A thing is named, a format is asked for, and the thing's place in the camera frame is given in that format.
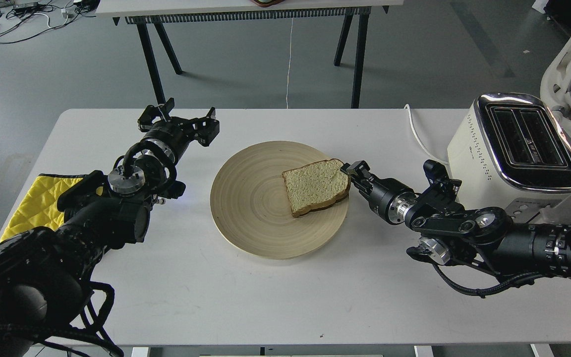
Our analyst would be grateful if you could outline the cream chrome toaster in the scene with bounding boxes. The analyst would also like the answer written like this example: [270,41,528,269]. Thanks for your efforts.
[447,93,571,223]

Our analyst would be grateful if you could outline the slice of bread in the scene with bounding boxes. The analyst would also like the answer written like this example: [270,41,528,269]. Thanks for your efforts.
[282,158,350,218]

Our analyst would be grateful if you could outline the thin white hanging cable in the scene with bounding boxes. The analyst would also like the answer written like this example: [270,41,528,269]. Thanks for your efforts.
[286,18,294,109]

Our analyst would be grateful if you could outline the white toaster power cable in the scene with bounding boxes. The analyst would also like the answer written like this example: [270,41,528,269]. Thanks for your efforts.
[404,103,450,165]

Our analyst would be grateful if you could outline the floor cables and power strips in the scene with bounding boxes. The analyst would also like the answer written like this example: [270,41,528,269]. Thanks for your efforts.
[0,0,101,50]

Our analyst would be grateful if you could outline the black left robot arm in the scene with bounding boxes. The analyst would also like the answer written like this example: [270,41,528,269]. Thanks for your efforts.
[0,99,220,357]

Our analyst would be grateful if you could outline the background table with black legs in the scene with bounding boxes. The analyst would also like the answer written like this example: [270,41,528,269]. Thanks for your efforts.
[95,0,403,109]

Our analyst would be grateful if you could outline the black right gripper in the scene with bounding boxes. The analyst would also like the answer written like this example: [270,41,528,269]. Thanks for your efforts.
[340,161,417,225]

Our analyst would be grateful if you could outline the round bamboo plate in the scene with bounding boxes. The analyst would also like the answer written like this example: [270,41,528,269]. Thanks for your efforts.
[210,141,349,259]

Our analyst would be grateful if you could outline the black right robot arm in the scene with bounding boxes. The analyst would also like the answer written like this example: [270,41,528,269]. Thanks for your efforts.
[341,160,571,298]

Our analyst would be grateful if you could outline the yellow quilted cloth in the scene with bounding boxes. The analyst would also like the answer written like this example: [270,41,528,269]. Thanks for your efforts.
[0,174,86,242]

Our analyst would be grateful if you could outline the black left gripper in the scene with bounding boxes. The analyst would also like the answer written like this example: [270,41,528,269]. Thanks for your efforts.
[138,97,220,163]

